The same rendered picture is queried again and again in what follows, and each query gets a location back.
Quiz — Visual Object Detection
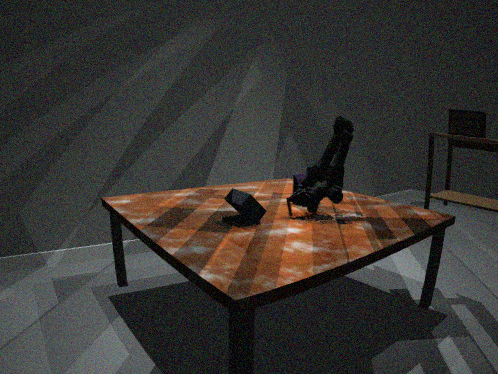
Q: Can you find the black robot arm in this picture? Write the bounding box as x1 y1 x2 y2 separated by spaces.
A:
299 116 354 203

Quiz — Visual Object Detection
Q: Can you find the blue-grey sloped panel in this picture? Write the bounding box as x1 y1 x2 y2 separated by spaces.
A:
222 188 267 228

